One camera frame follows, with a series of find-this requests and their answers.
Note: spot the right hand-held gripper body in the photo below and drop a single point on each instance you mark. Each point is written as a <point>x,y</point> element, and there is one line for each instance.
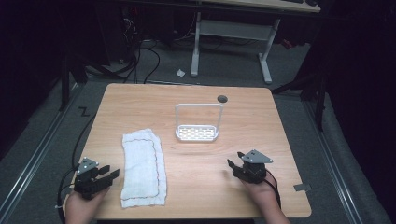
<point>253,171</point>

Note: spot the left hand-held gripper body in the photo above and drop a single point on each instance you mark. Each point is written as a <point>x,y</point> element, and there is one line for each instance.
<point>87,183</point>

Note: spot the white towel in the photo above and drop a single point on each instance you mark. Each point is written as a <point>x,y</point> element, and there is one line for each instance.
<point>143,168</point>

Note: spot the white rack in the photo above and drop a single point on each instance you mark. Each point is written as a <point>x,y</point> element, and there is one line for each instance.
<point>196,133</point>

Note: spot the person's right hand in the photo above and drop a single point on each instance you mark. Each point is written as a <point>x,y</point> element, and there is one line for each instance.
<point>261,194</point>

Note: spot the person's left hand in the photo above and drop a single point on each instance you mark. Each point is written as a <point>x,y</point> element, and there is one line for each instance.
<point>81,208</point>

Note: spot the black stand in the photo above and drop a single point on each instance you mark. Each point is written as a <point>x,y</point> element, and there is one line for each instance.
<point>319,99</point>
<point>64,84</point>

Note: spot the white paper scrap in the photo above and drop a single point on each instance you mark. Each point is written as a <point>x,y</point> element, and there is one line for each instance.
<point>180,73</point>

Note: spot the white-framed desk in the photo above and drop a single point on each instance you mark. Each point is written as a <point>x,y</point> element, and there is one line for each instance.
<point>233,31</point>

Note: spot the dark computer tower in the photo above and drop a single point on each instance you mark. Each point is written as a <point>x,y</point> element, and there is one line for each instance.
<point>118,34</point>

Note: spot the metal floor rail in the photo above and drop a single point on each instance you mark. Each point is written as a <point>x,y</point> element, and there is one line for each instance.
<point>333,161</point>
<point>34,155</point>

